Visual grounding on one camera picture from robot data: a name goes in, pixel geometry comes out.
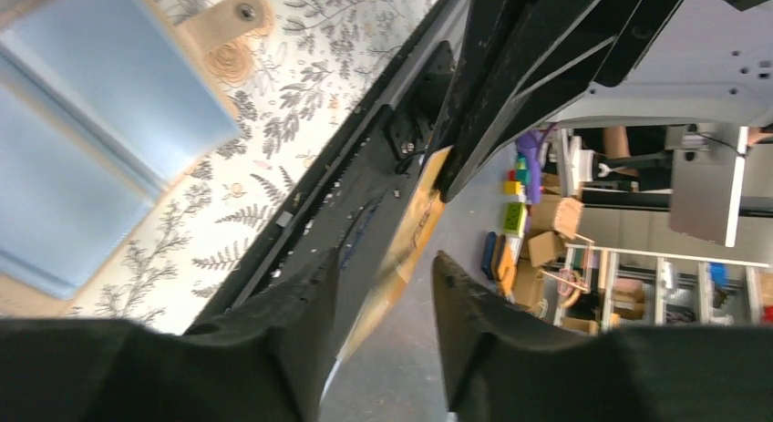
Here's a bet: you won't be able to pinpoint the cluttered background shelf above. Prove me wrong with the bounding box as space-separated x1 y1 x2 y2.
543 238 772 335

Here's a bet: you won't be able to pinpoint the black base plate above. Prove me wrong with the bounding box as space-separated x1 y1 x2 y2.
189 0 467 344

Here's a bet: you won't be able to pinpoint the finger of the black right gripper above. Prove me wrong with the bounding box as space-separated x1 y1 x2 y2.
428 0 653 202

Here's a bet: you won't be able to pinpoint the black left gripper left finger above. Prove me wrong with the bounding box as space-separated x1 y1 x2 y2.
1 250 339 421

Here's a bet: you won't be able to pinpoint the beige leather card holder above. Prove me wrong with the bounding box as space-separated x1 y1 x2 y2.
1 0 267 316

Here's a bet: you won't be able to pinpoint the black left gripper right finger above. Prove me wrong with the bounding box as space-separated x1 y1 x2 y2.
432 252 772 421

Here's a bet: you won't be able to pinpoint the gold credit card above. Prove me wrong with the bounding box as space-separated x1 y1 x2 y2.
336 147 451 364

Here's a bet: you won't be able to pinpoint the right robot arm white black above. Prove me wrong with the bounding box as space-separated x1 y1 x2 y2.
431 0 772 206

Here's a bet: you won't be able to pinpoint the person in background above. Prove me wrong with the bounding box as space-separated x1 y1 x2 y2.
573 124 773 194

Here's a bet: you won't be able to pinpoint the floral table cloth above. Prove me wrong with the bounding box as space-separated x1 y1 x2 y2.
68 0 437 333

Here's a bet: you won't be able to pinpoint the cardboard boxes in background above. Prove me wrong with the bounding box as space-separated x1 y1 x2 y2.
512 193 583 308

